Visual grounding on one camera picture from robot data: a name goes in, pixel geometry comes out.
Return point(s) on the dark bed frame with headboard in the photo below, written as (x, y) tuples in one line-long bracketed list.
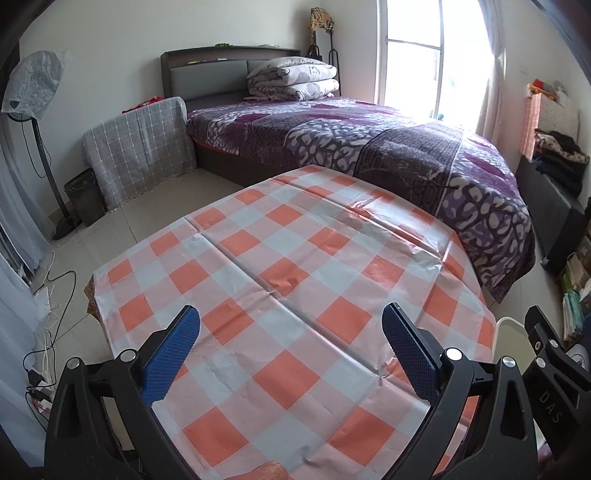
[(207, 76)]

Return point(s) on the black storage bench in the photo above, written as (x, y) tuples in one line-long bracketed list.
[(554, 217)]

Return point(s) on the pile of dark clothes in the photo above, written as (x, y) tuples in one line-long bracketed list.
[(561, 152)]

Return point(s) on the white quilted bag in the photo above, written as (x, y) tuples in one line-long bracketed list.
[(558, 113)]

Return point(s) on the stack of flat books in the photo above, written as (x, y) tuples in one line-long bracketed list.
[(575, 314)]

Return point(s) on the tan woven bag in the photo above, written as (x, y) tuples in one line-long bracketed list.
[(321, 18)]

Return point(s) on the standing fan with plastic cover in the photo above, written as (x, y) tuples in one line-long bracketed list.
[(32, 78)]

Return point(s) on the red cloth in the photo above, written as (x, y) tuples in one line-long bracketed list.
[(152, 100)]

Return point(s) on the small black bin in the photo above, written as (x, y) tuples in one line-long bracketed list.
[(85, 198)]

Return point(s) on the pink checked cloth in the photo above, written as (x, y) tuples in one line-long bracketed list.
[(530, 124)]

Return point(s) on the white plastic trash bin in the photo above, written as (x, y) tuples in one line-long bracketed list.
[(508, 337)]

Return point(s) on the purple patterned blanket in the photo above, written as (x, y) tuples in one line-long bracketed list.
[(369, 147)]

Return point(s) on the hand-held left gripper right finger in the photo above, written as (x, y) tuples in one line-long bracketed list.
[(411, 355)]

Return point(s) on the folded white printed quilt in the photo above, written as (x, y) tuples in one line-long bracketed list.
[(295, 78)]

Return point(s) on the grey checked cloth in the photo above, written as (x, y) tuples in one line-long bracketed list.
[(138, 147)]

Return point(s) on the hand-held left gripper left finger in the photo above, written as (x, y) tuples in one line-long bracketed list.
[(168, 355)]

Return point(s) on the sheer white curtain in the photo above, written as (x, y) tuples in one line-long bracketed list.
[(18, 207)]

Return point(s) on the beige window curtain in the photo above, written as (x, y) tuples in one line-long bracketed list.
[(491, 92)]

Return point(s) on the window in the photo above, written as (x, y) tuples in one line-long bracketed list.
[(415, 60)]

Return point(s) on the black metal coat rack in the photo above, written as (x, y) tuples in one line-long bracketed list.
[(333, 69)]

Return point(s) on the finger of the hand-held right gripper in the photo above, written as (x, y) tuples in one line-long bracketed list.
[(551, 397)]

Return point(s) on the orange white checked tablecloth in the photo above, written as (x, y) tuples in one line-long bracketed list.
[(295, 286)]

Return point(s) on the black power adapter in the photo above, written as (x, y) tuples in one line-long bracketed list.
[(36, 376)]

